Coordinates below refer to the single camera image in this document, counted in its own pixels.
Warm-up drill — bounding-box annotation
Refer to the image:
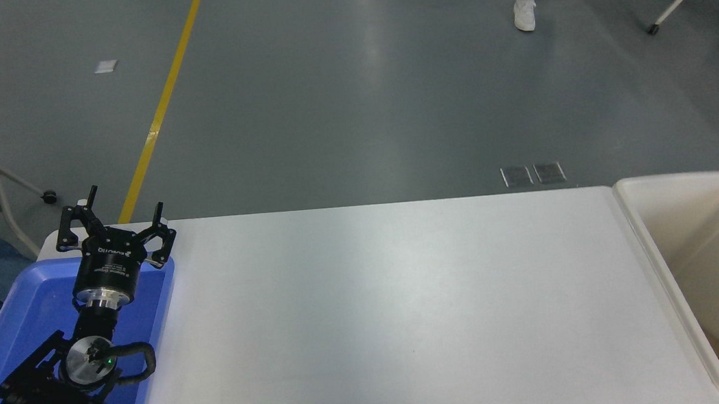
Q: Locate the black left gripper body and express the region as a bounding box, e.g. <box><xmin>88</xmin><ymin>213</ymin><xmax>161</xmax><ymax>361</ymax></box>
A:
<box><xmin>68</xmin><ymin>224</ymin><xmax>151</xmax><ymax>305</ymax></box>

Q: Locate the large pale plastic bin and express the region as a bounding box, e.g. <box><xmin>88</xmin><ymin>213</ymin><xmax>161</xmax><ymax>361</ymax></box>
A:
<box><xmin>611</xmin><ymin>169</ymin><xmax>719</xmax><ymax>404</ymax></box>

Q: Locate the blue plastic tray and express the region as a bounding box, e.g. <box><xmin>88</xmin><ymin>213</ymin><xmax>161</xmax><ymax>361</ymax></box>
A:
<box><xmin>0</xmin><ymin>248</ymin><xmax>188</xmax><ymax>404</ymax></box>

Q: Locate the grey floor outlet cover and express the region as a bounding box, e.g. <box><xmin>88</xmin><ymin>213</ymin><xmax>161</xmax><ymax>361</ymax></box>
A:
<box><xmin>501</xmin><ymin>165</ymin><xmax>534</xmax><ymax>189</ymax></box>
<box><xmin>532</xmin><ymin>161</ymin><xmax>567</xmax><ymax>185</ymax></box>

